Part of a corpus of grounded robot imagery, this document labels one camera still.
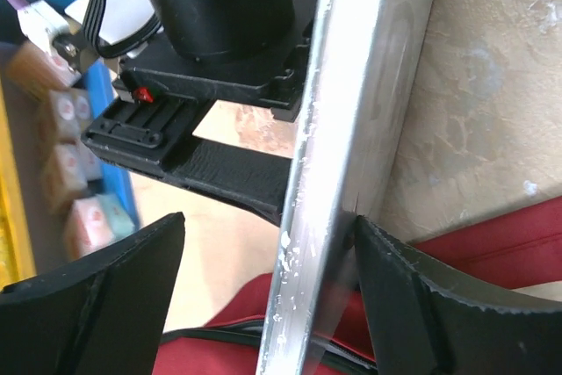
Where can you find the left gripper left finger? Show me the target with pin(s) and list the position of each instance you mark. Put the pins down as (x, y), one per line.
(101, 314)

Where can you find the clear wrapped tissue packs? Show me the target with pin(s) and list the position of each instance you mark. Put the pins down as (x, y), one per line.
(69, 166)

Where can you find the blue shelf unit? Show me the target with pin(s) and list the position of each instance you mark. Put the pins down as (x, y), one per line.
(17, 252)

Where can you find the red student backpack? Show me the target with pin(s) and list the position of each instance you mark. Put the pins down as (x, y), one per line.
(516, 250)

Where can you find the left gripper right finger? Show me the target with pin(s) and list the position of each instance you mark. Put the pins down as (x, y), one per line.
(425, 317)

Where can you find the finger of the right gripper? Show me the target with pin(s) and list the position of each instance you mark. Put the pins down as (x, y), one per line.
(164, 147)

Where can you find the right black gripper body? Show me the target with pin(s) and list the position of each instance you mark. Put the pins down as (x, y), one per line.
(249, 52)

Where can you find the white orange tissue pack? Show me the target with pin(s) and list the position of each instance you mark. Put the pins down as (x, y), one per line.
(87, 229)

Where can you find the teal tissue box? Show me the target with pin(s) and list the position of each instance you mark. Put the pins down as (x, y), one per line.
(117, 218)

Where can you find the silver grey laptop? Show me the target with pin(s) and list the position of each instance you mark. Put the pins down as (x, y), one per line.
(363, 60)

